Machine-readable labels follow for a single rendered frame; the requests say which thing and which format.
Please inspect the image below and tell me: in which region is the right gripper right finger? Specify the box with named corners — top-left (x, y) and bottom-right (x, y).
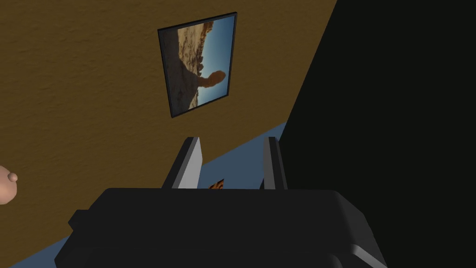
top-left (259, 136), bottom-right (288, 190)

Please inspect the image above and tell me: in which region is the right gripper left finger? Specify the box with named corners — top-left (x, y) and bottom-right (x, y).
top-left (161, 136), bottom-right (203, 189)

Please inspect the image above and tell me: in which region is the framed desert landscape picture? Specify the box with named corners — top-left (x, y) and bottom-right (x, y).
top-left (157, 12), bottom-right (238, 119)

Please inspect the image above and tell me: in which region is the pale pink round knob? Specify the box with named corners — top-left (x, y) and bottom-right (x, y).
top-left (0, 166), bottom-right (19, 205)

